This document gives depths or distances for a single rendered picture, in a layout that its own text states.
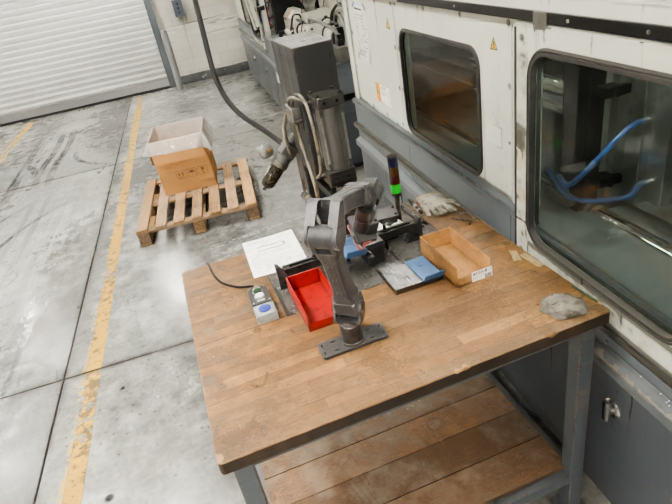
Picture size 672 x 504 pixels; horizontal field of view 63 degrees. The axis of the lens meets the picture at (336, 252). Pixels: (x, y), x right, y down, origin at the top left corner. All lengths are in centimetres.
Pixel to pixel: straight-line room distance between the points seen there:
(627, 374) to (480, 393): 74
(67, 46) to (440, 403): 963
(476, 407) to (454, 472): 32
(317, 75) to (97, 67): 934
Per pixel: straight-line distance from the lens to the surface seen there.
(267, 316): 175
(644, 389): 177
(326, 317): 166
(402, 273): 182
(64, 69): 1103
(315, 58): 174
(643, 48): 141
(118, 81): 1095
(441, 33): 238
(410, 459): 217
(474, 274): 178
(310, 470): 220
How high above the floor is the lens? 192
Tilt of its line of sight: 30 degrees down
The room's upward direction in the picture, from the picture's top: 11 degrees counter-clockwise
